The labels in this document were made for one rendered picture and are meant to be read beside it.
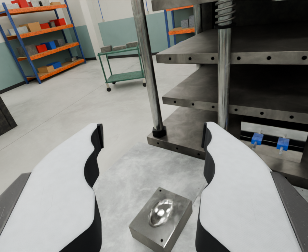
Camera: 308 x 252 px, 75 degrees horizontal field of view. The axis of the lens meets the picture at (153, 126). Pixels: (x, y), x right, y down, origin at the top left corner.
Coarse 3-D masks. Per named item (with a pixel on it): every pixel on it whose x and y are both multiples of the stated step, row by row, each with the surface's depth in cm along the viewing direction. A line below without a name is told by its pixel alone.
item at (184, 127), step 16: (176, 112) 156; (192, 112) 152; (208, 112) 148; (176, 128) 137; (192, 128) 134; (240, 128) 125; (160, 144) 130; (176, 144) 122; (192, 144) 119; (272, 160) 98; (304, 160) 95; (288, 176) 91; (304, 176) 87
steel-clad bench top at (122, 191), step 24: (144, 144) 124; (120, 168) 109; (144, 168) 106; (168, 168) 103; (192, 168) 100; (96, 192) 97; (120, 192) 94; (144, 192) 92; (192, 192) 88; (120, 216) 83; (192, 216) 78; (120, 240) 74; (192, 240) 70
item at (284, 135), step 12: (252, 120) 99; (264, 120) 98; (276, 120) 96; (240, 132) 103; (252, 132) 100; (264, 132) 96; (276, 132) 93; (288, 132) 90; (300, 132) 87; (252, 144) 103; (264, 144) 99; (276, 144) 96; (300, 144) 89; (276, 156) 99; (288, 156) 95; (300, 156) 92
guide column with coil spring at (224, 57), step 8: (232, 8) 77; (224, 16) 78; (232, 16) 79; (224, 24) 79; (224, 32) 81; (224, 40) 82; (224, 48) 84; (224, 56) 85; (224, 64) 87; (224, 72) 89; (224, 80) 91; (224, 88) 93; (224, 96) 95; (224, 104) 97; (224, 112) 99; (224, 120) 101; (224, 128) 104
